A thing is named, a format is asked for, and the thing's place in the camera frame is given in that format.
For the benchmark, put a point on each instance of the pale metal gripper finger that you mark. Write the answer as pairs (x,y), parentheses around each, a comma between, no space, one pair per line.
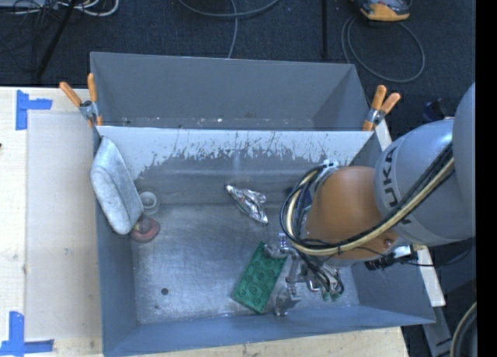
(287,299)
(276,250)

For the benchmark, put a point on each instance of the dark green flat block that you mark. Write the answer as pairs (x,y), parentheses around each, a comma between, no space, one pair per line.
(258,278)

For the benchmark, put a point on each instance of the silver foil packet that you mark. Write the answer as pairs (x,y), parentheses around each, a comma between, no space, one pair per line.
(250,204)

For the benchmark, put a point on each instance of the grey metal bin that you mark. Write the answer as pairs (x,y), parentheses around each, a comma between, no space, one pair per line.
(194,254)

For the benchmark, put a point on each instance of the red-brown round thing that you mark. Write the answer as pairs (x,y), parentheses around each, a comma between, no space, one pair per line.
(147,229)

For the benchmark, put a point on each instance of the small clear cup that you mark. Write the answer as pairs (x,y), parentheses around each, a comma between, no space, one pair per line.
(149,202)

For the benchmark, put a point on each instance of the white oval tray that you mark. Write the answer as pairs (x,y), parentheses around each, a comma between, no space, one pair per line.
(115,188)

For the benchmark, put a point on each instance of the pale wood board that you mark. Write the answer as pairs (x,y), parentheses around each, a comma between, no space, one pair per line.
(58,212)

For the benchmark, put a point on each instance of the black cylinder on white bracket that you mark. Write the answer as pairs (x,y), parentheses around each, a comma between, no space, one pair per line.
(378,263)

